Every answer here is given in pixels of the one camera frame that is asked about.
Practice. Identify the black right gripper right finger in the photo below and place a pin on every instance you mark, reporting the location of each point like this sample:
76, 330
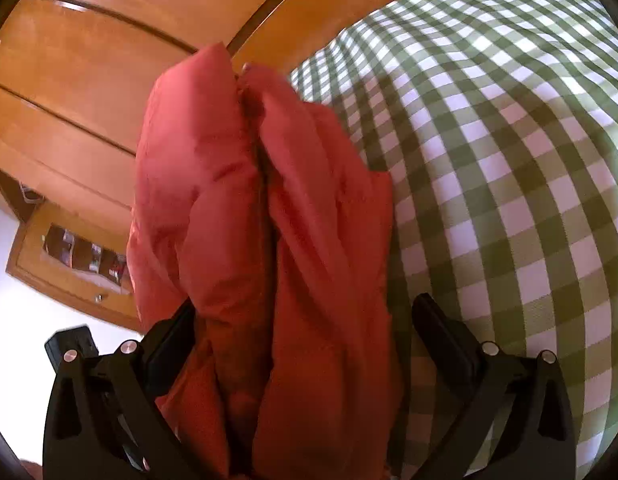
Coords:
538, 441

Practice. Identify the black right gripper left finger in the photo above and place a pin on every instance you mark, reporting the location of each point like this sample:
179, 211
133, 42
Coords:
103, 421

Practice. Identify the orange puffer jacket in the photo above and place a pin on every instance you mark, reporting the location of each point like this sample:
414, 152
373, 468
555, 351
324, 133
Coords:
255, 206

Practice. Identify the wooden shelf cabinet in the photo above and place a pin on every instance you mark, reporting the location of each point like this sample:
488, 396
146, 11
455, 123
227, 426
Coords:
75, 262

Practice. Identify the large wooden wardrobe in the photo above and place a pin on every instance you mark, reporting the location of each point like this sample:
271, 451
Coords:
75, 76

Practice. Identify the green white checkered bedspread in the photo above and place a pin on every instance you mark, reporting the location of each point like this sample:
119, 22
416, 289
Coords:
498, 123

